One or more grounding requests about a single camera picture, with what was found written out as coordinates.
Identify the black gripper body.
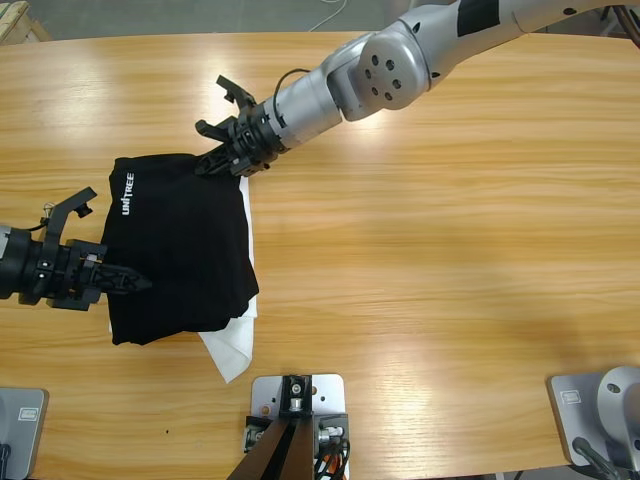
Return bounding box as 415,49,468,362
7,227,109,312
223,102,291,179

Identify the white floor cable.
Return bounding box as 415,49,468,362
307,0,350,32

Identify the black t-shirt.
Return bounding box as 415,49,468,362
102,152,261,347

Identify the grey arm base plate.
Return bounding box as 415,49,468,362
549,365,640,471
0,387,50,480

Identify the white garment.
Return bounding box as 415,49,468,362
108,175,261,385

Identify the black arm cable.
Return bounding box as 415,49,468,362
271,68,310,119

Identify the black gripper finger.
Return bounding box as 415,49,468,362
88,263,154,296
194,146,239,177
194,115,241,144

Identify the white mount plate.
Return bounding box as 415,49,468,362
249,372,349,451

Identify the wooden pallet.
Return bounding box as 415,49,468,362
0,0,52,46

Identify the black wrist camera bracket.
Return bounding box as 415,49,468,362
215,74,259,119
38,186,98,246

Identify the black camera post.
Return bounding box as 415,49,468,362
229,373,316,480

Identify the black chair frame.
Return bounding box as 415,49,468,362
599,2,640,41

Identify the orange cable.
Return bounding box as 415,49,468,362
314,442,351,480

